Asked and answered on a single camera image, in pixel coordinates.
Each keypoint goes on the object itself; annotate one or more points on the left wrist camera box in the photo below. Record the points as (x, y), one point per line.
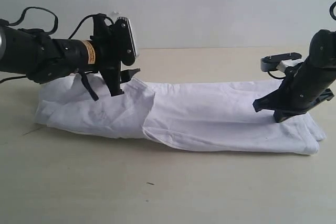
(126, 41)

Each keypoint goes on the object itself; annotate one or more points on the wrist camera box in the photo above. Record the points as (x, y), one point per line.
(270, 63)
(126, 41)

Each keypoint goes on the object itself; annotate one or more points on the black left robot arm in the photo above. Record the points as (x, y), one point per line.
(42, 59)

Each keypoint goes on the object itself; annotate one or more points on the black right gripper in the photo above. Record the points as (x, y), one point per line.
(308, 88)

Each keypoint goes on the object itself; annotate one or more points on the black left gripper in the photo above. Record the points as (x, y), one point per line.
(107, 58)

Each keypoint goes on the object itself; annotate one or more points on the white t-shirt red Chinese patch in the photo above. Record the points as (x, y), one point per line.
(199, 117)

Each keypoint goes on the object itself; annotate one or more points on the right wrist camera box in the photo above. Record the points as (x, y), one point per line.
(270, 63)

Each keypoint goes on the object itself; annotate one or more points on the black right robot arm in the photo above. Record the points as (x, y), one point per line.
(321, 54)

